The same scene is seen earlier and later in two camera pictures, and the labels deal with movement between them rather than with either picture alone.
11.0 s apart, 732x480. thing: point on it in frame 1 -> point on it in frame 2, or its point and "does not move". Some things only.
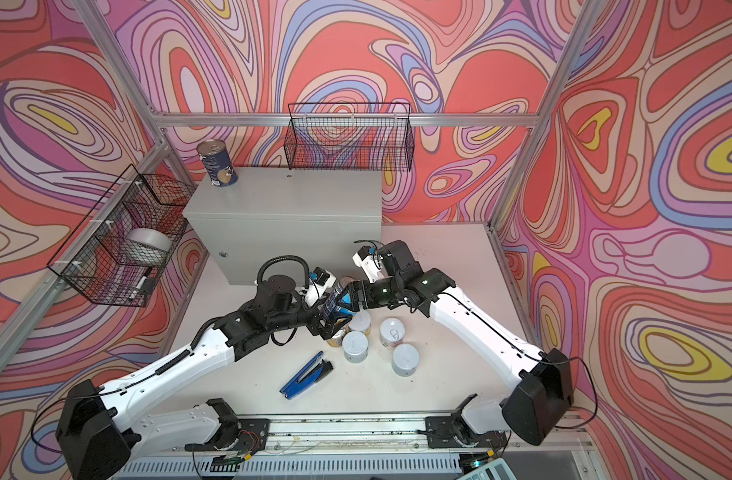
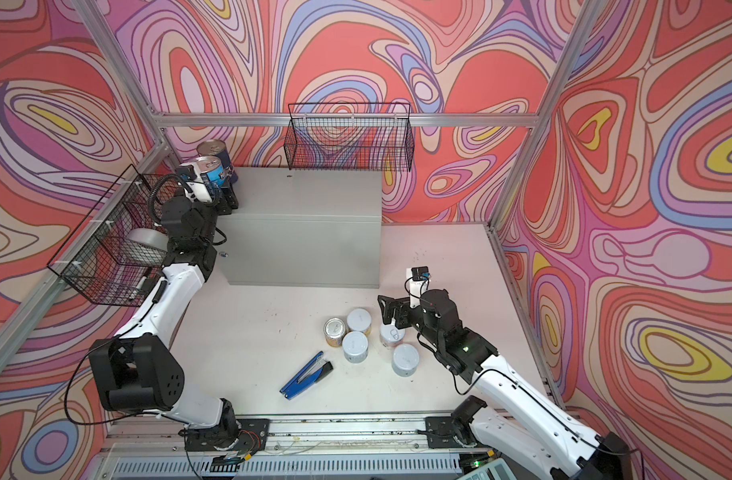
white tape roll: (147, 246) does not move
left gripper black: (327, 330) -> (229, 203)
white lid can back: (361, 321) does not move
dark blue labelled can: (214, 155) does not move
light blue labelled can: (334, 306) -> (213, 170)
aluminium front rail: (319, 448) does not move
